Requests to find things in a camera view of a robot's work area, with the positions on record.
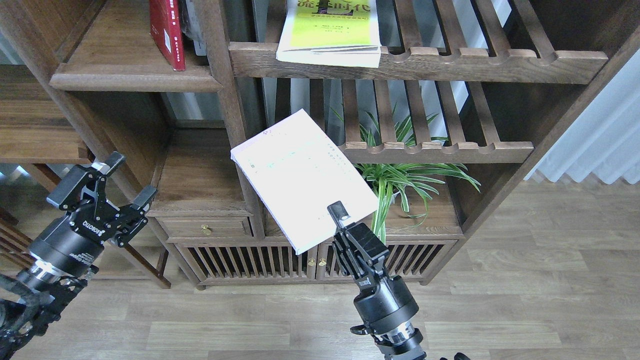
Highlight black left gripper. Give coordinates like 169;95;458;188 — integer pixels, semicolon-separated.
29;152;158;278

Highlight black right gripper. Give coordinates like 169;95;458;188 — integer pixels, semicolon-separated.
327;201;419;337

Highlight white lavender paperback book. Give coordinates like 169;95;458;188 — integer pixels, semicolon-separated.
230;109;378;255

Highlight red paperback book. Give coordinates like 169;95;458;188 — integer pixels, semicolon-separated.
148;0;186;72

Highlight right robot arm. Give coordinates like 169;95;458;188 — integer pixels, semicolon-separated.
327;201;426;360

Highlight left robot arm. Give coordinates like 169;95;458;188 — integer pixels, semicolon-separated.
1;152;157;360

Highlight upright books on shelf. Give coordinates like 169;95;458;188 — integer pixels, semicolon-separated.
178;0;207;57

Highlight spider plant in white pot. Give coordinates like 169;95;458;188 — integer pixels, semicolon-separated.
330;102;482;246

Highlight wooden side table left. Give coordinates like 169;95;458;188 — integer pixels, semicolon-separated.
0;64;171;289

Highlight brass drawer knob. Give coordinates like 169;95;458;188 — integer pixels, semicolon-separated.
201;224;213;236

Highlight large dark wooden bookshelf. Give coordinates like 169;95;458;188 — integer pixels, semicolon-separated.
1;0;639;288

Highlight yellow-green paperback book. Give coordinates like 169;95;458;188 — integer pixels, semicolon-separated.
276;0;382;68

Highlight white curtain right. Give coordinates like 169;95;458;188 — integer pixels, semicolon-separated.
525;52;640;184

